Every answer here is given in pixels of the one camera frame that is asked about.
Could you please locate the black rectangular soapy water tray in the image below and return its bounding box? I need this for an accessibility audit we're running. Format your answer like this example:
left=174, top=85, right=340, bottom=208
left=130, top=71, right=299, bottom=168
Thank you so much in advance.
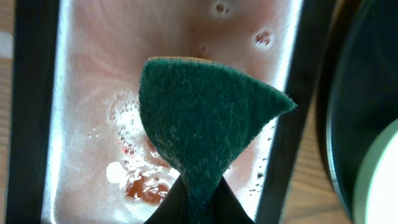
left=5, top=0, right=336, bottom=224

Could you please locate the pale green plate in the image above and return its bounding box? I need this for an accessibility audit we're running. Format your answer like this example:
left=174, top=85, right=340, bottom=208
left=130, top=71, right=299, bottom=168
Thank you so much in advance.
left=353, top=120, right=397, bottom=224

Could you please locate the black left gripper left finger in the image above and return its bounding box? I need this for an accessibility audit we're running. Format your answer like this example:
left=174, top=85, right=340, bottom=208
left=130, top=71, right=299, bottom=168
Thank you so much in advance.
left=144, top=176, right=188, bottom=224

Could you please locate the green yellow scrub sponge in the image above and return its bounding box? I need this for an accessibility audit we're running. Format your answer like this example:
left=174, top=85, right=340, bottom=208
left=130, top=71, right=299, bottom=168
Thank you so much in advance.
left=139, top=57, right=295, bottom=223

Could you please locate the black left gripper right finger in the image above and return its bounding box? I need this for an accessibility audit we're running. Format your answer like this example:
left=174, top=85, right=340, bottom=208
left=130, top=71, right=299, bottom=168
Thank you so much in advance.
left=214, top=177, right=254, bottom=224

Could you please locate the round black serving tray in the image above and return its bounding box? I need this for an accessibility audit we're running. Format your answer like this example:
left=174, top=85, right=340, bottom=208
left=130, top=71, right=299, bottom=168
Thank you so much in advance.
left=317, top=0, right=397, bottom=217

